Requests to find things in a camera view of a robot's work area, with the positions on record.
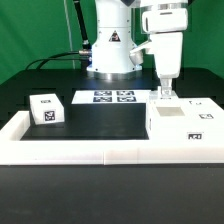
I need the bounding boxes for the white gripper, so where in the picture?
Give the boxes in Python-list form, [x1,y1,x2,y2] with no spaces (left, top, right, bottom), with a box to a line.
[140,0,188,98]

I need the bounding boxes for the white cabinet body box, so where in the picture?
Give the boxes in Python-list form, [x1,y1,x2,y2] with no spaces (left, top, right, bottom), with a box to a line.
[146,98,224,142]

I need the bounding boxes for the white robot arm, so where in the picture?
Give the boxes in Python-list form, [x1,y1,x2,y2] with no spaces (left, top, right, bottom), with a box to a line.
[87,0,188,98]

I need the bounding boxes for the white cabinet top block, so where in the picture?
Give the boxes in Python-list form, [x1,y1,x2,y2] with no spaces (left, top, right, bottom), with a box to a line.
[29,94,65,125]

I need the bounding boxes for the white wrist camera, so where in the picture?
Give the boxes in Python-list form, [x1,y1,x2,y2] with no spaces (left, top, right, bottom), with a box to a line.
[129,41,154,65]

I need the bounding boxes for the white marker base plate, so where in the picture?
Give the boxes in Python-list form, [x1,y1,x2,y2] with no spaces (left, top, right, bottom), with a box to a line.
[72,90,152,104]

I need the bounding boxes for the black ribbed hose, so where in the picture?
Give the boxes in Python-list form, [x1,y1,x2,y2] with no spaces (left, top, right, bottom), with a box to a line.
[73,0,92,51]

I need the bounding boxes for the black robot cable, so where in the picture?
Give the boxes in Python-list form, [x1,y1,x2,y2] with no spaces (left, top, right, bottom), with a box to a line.
[25,50,93,71]

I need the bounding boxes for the white U-shaped fence frame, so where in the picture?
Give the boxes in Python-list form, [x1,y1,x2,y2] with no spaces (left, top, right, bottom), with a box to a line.
[0,111,224,165]

